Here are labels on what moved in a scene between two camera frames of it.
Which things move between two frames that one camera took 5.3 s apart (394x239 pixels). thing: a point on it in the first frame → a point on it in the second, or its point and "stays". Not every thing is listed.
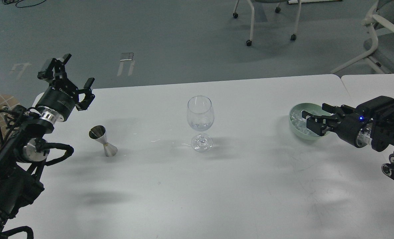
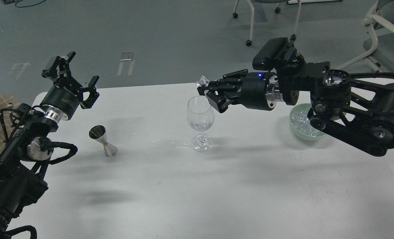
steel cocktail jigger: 99,133 stays
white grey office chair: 389,20 stays
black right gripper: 348,125 → 252,94
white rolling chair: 249,42 stays
